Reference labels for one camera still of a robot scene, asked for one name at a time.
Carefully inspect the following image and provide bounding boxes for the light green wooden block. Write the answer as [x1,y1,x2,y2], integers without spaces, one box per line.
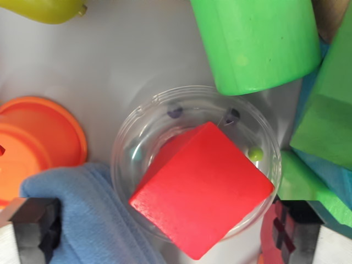
[276,150,352,229]

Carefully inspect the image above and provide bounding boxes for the black-padded gripper left finger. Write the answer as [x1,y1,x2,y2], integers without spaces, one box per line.
[0,197,62,264]

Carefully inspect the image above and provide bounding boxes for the blue plush triangle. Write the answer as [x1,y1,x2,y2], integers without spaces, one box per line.
[19,162,177,264]

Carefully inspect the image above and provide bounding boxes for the green wooden cylinder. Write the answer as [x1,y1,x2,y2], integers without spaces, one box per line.
[189,0,322,96]

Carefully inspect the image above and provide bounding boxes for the clear plastic cup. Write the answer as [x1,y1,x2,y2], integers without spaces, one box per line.
[111,85,283,245]

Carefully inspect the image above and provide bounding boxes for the dark green wooden block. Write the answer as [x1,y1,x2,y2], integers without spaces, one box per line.
[290,0,352,171]

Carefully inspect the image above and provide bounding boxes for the black-padded gripper right finger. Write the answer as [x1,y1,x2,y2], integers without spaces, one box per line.
[271,200,352,264]

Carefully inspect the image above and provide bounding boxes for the olive green toy pear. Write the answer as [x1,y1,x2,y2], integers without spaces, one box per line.
[0,0,88,25]

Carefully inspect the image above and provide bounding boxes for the red wooden cube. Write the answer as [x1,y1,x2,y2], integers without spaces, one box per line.
[128,121,276,261]

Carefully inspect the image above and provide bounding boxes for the natural wooden block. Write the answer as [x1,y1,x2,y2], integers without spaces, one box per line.
[310,0,348,42]

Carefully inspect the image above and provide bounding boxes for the small orange plastic cup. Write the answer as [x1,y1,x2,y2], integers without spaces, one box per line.
[0,96,88,207]

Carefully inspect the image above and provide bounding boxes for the grey plastic bin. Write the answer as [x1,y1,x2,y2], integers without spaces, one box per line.
[0,0,352,264]

